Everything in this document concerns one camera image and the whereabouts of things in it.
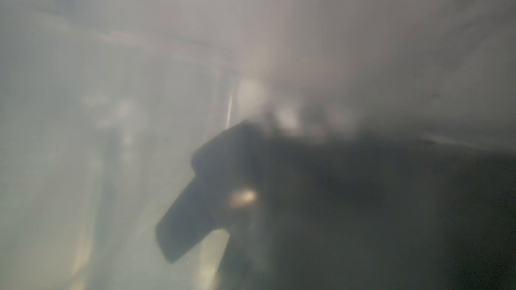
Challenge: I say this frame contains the clear plastic vacuum bag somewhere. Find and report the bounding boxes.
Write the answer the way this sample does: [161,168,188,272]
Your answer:
[1,0,515,289]

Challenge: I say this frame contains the dark striped shirt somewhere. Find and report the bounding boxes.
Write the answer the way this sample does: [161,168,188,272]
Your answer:
[155,122,515,289]

